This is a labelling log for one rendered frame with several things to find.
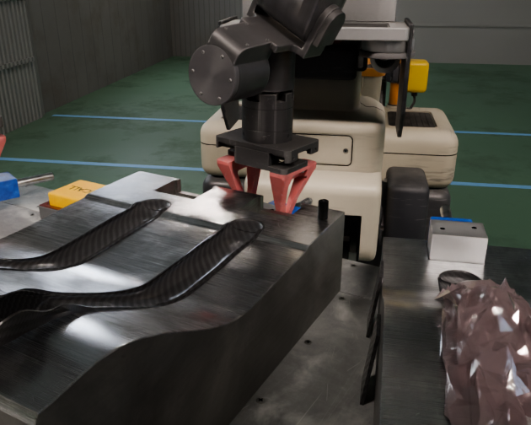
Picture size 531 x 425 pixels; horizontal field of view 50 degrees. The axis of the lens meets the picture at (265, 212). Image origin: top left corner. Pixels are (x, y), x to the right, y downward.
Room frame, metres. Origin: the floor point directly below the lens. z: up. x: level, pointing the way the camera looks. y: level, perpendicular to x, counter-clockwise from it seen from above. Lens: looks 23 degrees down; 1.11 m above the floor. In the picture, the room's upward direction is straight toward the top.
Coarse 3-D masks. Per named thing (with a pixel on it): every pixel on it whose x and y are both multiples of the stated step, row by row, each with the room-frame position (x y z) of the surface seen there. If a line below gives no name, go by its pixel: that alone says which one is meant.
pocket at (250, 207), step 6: (258, 198) 0.56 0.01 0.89; (246, 204) 0.54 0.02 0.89; (252, 204) 0.55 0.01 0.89; (258, 204) 0.56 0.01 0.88; (246, 210) 0.54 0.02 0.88; (252, 210) 0.55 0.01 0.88; (258, 210) 0.56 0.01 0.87; (264, 210) 0.56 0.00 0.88; (270, 210) 0.56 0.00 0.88; (276, 216) 0.55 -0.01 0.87; (282, 216) 0.55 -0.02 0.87; (288, 216) 0.55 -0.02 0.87
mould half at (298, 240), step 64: (128, 192) 0.57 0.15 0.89; (0, 256) 0.42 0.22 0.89; (128, 256) 0.44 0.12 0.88; (256, 256) 0.43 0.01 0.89; (320, 256) 0.47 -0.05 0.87; (64, 320) 0.27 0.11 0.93; (128, 320) 0.29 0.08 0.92; (192, 320) 0.32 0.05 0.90; (256, 320) 0.37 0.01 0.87; (0, 384) 0.22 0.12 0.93; (64, 384) 0.21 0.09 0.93; (128, 384) 0.25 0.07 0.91; (192, 384) 0.29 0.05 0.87; (256, 384) 0.37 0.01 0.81
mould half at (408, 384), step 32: (384, 256) 0.49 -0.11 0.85; (416, 256) 0.49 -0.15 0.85; (512, 256) 0.49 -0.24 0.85; (384, 288) 0.43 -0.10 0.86; (416, 288) 0.43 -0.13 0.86; (384, 320) 0.32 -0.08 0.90; (416, 320) 0.32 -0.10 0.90; (384, 352) 0.29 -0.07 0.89; (416, 352) 0.29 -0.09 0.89; (384, 384) 0.27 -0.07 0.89; (416, 384) 0.27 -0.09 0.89; (384, 416) 0.25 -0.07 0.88; (416, 416) 0.25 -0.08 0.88
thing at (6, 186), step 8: (0, 176) 0.77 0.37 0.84; (8, 176) 0.77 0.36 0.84; (32, 176) 0.79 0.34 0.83; (40, 176) 0.79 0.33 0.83; (48, 176) 0.80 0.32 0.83; (0, 184) 0.74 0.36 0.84; (8, 184) 0.75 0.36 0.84; (16, 184) 0.76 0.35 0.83; (24, 184) 0.78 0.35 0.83; (32, 184) 0.78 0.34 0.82; (0, 192) 0.74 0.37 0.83; (8, 192) 0.75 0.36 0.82; (16, 192) 0.75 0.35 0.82; (0, 200) 0.74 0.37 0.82
